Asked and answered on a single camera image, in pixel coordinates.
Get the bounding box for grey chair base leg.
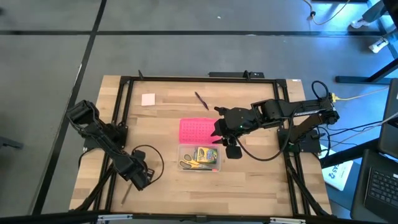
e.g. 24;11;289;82
0;136;24;150

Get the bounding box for yellow extension cord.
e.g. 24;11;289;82
302;0;351;26

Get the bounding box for black desk frame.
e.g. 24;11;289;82
335;0;398;85

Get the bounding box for black floor cable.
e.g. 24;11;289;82
310;123;384;147

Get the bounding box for person's leg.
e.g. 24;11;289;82
361;0;390;23

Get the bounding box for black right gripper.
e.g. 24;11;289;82
210;106;259;145

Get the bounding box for silver corner bracket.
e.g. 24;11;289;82
269;217;307;224
97;213;134;223

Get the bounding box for yellow green crayon box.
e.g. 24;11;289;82
194;146;219;165

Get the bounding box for pink sticky note pad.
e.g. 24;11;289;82
141;93;156;107

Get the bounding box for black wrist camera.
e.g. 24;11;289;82
132;149;147;161
224;145;244;160

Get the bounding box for person's foot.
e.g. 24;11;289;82
368;37;390;54
350;18;371;29

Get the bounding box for purple pen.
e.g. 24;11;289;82
194;91;210;111

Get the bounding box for grey floor cable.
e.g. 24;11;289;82
329;111;398;147

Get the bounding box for black desk foot bar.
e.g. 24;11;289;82
319;138;379;169

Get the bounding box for yellow power plug cord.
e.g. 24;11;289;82
330;86;390;103

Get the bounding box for black laptop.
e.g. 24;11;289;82
350;148;398;223

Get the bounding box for yellow-handled scissors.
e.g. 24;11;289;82
178;153;203;170

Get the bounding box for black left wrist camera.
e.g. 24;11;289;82
132;149;147;161

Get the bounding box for white box blue print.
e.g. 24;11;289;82
321;146;354;192

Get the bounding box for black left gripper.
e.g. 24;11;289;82
122;155;154;192

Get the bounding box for black aluminium table frame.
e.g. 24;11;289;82
70;70;332;218

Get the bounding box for clear pencil box pink lid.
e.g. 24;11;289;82
177;117;223;173

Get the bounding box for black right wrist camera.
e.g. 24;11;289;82
224;145;244;160

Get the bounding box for black gantry beam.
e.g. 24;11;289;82
0;210;398;224

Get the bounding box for black right camera cable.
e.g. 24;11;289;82
235;105;301;162

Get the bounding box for black monitor panel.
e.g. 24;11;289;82
377;78;398;160

